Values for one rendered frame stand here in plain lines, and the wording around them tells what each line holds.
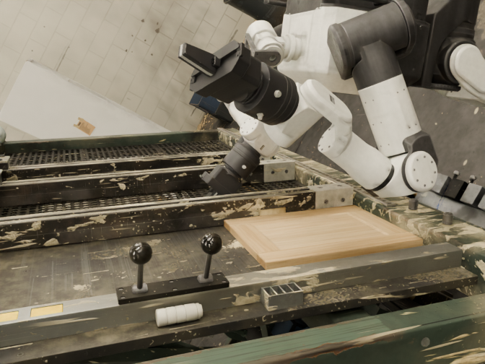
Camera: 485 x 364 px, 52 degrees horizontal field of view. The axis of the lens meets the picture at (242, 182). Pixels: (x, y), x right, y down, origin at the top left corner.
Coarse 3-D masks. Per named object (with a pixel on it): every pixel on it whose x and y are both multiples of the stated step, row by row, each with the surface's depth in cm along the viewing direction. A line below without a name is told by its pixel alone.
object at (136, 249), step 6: (132, 246) 80; (138, 246) 80; (144, 246) 80; (150, 246) 81; (132, 252) 80; (138, 252) 80; (144, 252) 80; (150, 252) 81; (132, 258) 80; (138, 258) 80; (144, 258) 80; (150, 258) 81; (138, 264) 83; (138, 270) 84; (138, 276) 85; (138, 282) 86; (132, 288) 87; (138, 288) 87; (144, 288) 88
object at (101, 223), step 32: (256, 192) 143; (288, 192) 143; (320, 192) 144; (352, 192) 148; (0, 224) 118; (32, 224) 120; (64, 224) 123; (96, 224) 125; (128, 224) 128; (160, 224) 131; (192, 224) 134
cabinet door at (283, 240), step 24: (264, 216) 139; (288, 216) 139; (312, 216) 138; (336, 216) 139; (360, 216) 138; (240, 240) 123; (264, 240) 120; (288, 240) 121; (312, 240) 121; (336, 240) 121; (360, 240) 120; (384, 240) 119; (408, 240) 119; (264, 264) 108; (288, 264) 109
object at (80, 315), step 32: (352, 256) 105; (384, 256) 105; (416, 256) 104; (448, 256) 107; (224, 288) 91; (256, 288) 93; (320, 288) 98; (32, 320) 81; (64, 320) 83; (96, 320) 84; (128, 320) 86
